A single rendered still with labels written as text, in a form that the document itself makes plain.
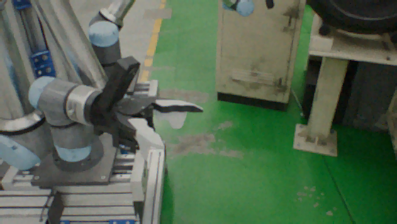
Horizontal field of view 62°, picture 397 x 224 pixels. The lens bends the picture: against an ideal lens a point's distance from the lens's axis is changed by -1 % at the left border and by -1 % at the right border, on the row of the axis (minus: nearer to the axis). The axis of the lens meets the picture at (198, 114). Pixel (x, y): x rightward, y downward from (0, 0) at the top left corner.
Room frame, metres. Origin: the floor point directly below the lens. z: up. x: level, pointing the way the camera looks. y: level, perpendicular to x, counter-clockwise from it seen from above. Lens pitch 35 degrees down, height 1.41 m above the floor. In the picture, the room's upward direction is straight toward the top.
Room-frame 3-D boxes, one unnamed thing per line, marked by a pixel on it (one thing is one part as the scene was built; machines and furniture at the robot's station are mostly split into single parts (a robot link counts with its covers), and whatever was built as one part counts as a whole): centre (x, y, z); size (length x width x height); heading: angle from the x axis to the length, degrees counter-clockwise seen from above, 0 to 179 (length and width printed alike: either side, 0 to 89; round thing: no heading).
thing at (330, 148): (1.74, -0.78, 0.02); 0.27 x 0.27 x 0.04; 72
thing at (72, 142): (0.61, 0.28, 0.94); 0.11 x 0.08 x 0.11; 155
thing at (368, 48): (1.49, -0.72, 0.80); 0.37 x 0.36 x 0.02; 72
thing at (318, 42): (1.53, -0.59, 0.83); 0.36 x 0.09 x 0.06; 162
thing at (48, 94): (0.59, 0.29, 1.04); 0.11 x 0.08 x 0.09; 65
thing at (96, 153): (0.78, 0.37, 0.77); 0.15 x 0.15 x 0.10
